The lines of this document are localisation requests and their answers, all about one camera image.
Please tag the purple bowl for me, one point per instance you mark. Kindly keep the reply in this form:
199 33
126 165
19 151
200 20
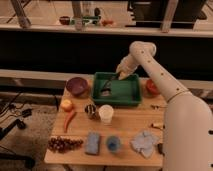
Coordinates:
77 86

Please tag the metal fork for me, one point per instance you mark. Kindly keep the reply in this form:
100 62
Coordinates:
157 107

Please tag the green background box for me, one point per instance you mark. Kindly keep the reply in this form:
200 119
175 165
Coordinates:
91 20

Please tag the bunch of dark grapes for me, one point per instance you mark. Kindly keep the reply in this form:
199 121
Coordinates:
63 145

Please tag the white plastic cup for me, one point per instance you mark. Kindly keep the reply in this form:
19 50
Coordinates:
106 113

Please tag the small blue cup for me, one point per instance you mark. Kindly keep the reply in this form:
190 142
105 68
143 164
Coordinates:
113 144

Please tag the light blue cloth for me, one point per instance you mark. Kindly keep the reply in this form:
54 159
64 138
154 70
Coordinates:
144 143

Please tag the black dish brush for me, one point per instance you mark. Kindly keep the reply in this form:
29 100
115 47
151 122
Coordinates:
106 89

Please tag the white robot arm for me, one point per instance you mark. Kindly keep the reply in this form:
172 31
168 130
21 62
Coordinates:
188 120

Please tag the green plastic tray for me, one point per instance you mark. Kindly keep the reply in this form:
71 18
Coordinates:
125 92

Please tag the red background object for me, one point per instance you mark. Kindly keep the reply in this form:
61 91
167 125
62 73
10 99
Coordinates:
107 23

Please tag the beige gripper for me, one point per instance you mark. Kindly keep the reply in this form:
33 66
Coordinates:
126 67

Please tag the yellow red apple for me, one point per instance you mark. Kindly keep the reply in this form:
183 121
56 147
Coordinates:
66 105

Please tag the striped small cup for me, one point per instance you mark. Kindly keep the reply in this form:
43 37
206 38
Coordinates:
91 111

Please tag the black rectangular block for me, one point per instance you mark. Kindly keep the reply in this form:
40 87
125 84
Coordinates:
160 148

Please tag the dark red background bowl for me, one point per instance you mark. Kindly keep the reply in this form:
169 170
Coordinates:
64 20

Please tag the blue sponge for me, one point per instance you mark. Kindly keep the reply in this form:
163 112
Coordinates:
92 143

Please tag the wooden handled knife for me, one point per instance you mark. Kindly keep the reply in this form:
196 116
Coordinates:
157 126

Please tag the orange carrot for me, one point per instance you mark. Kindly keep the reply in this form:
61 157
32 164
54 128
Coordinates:
68 119

